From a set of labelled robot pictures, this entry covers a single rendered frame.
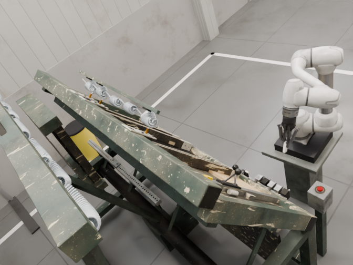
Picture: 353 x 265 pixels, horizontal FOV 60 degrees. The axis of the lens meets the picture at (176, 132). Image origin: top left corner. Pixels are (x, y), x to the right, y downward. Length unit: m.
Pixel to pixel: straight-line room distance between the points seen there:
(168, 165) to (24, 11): 3.78
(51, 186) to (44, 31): 3.90
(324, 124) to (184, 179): 1.61
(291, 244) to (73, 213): 1.64
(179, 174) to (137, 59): 4.53
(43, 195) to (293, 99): 1.32
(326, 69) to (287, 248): 1.23
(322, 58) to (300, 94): 0.54
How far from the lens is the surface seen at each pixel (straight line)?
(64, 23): 4.97
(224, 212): 1.35
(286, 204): 2.32
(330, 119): 2.61
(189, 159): 1.99
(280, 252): 2.27
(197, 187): 1.20
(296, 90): 1.78
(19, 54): 4.76
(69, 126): 4.75
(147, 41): 5.78
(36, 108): 2.69
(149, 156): 1.42
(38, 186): 1.15
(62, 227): 0.96
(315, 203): 2.39
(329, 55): 2.27
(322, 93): 1.79
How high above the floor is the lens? 2.83
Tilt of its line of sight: 39 degrees down
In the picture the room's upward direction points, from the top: 24 degrees counter-clockwise
